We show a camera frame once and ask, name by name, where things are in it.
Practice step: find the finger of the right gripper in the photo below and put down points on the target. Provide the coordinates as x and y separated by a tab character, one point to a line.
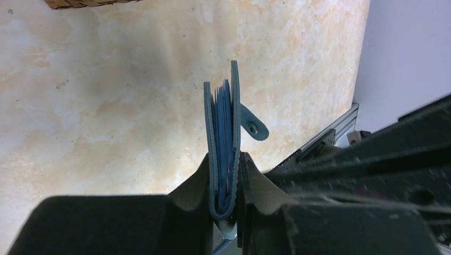
407	163

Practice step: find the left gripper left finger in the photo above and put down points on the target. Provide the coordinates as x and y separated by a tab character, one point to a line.
176	223

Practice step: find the woven wicker tray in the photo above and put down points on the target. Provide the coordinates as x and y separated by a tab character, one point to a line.
76	4

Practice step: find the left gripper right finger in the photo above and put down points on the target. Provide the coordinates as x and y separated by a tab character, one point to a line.
272	222

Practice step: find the blue leather card holder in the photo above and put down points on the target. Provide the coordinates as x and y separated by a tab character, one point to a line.
225	117

